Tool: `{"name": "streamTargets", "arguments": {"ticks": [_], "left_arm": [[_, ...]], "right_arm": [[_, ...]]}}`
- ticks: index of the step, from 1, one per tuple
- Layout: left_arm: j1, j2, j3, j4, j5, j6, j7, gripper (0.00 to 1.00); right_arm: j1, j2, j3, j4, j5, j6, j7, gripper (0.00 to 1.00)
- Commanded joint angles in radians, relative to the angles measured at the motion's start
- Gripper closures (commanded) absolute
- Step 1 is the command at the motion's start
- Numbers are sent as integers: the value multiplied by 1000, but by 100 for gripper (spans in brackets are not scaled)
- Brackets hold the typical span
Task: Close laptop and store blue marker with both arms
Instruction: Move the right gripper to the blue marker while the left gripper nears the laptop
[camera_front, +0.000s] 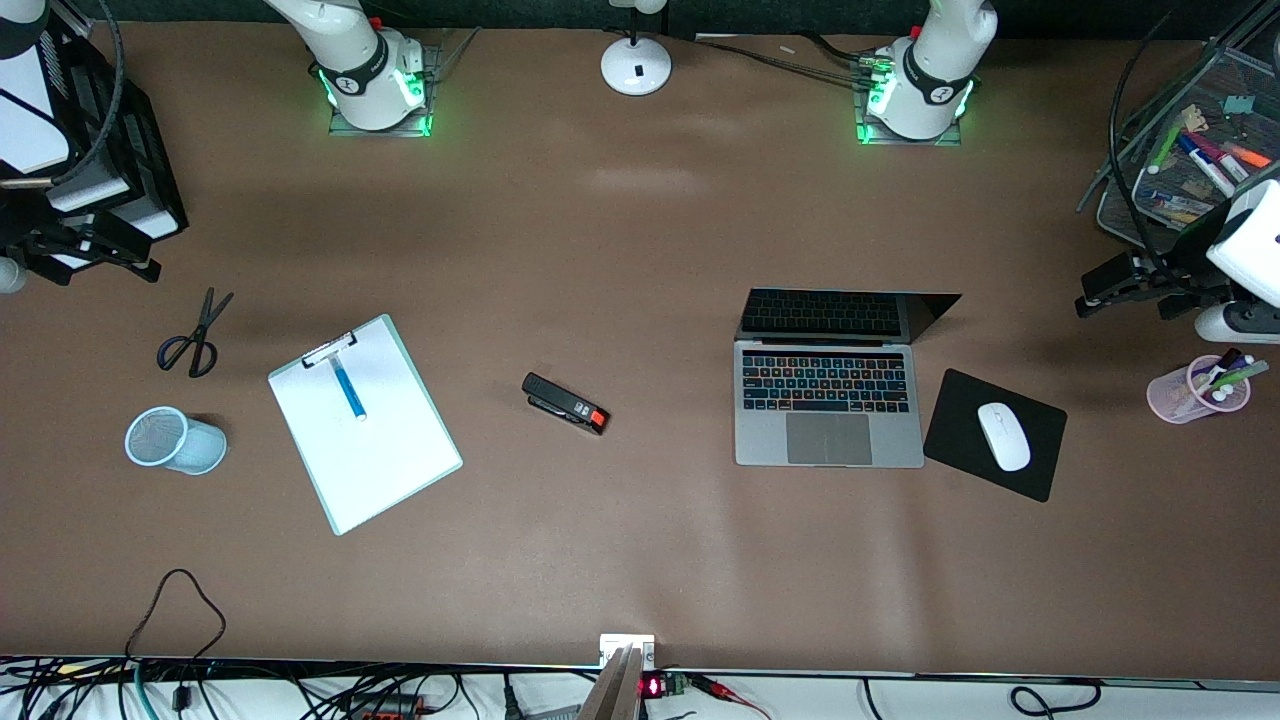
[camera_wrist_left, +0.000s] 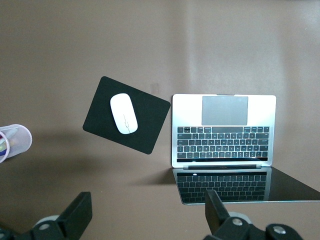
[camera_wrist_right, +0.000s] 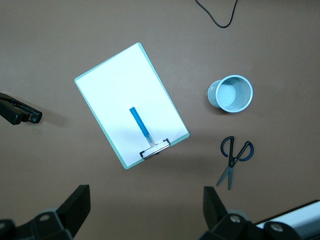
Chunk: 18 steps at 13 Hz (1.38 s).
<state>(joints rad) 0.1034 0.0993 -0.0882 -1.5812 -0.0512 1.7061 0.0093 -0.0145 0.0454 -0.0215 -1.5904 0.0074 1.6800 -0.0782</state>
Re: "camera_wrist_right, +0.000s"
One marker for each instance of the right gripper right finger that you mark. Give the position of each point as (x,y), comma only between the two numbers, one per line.
(215,210)

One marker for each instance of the black blue scissors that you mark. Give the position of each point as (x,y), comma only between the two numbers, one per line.
(232,161)

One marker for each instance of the white paper sheet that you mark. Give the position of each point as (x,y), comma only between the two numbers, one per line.
(120,95)

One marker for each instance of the light blue mesh cup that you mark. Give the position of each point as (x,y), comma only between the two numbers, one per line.
(232,96)

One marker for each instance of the black letter tray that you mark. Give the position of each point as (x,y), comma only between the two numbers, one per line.
(300,217)

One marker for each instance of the mint green clipboard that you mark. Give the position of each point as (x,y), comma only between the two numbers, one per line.
(155,149)

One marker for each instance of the blue marker white cap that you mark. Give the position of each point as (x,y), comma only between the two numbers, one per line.
(138,120)

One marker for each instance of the black stapler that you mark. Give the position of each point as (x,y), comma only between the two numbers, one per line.
(15,113)

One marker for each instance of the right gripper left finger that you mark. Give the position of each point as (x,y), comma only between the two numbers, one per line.
(72,210)

